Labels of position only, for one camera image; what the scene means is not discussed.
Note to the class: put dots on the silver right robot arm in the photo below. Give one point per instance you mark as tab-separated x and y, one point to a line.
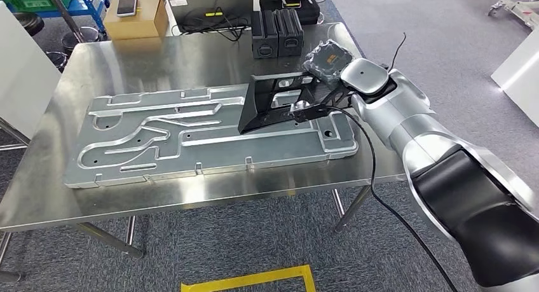
421	121

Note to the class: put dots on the blue metal cart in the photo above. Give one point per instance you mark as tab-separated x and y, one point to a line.
92	3

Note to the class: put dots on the black round stool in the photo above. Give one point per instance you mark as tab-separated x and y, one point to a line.
28	23

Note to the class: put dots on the white table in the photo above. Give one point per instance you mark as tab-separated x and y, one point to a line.
23	71

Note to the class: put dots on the black plastic panel part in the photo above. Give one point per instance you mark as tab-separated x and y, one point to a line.
257	109

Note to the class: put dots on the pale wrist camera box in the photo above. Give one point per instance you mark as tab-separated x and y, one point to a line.
307	111

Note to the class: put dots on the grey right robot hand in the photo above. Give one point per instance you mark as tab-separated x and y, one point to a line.
328	60

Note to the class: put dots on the stamped sheet metal panel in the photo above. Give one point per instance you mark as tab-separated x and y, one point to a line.
210	155

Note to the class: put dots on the dark round stanchion base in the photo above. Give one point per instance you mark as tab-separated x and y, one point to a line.
57	60

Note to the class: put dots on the black battery box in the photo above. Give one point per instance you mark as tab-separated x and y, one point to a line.
264	37
290	35

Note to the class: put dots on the cardboard box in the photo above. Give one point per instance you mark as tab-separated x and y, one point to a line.
134	26

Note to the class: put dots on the stainless steel workbench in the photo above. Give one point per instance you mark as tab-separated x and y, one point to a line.
147	66

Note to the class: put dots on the white wheeled stand base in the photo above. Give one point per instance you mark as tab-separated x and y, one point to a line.
516	10

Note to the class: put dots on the white lit pedestal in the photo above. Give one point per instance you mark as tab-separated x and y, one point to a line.
520	79

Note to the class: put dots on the smartphone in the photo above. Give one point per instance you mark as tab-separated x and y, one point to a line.
126	5

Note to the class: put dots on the steel stanchion with base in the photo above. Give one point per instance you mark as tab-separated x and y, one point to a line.
82	39

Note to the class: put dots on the black equipment case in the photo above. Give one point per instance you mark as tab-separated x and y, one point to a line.
290	12

